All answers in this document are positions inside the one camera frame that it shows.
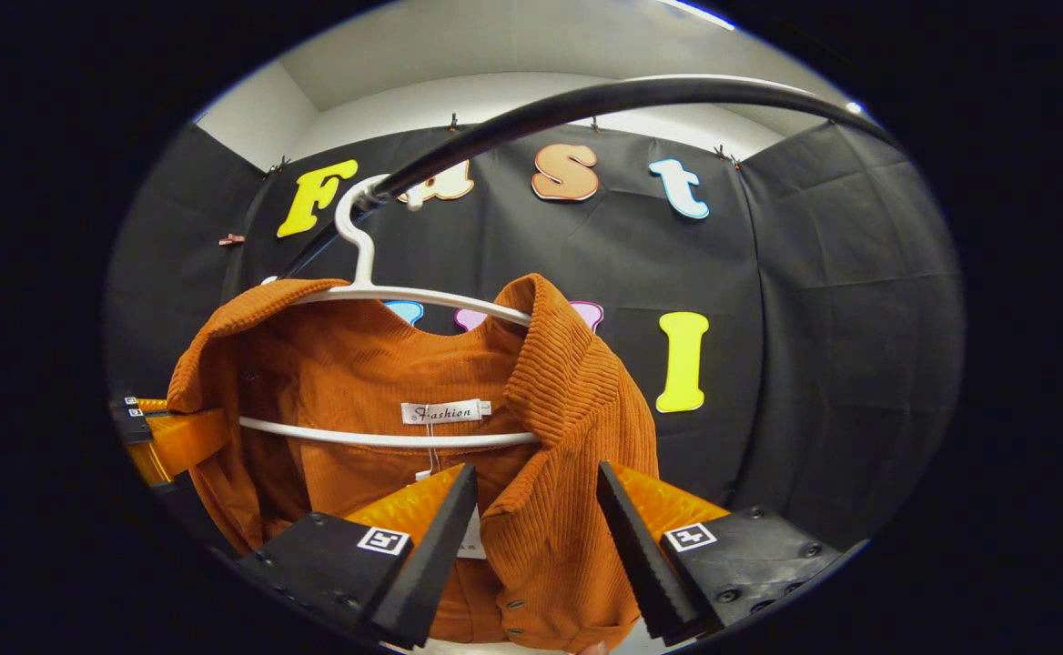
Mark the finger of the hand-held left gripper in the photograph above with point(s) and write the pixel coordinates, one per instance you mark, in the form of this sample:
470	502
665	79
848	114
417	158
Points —
151	403
181	441

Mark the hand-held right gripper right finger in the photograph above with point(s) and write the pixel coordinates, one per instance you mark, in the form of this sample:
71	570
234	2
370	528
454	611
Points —
645	555

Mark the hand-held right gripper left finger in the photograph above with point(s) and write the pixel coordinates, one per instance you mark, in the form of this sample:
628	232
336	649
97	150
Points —
427	555

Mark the white clothes hanger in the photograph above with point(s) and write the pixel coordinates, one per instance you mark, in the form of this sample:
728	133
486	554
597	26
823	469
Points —
363	264

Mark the black clothes rack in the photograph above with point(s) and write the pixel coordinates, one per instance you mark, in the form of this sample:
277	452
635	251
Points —
586	98

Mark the black backdrop cloth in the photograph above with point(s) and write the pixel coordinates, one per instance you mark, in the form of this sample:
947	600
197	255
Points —
814	318

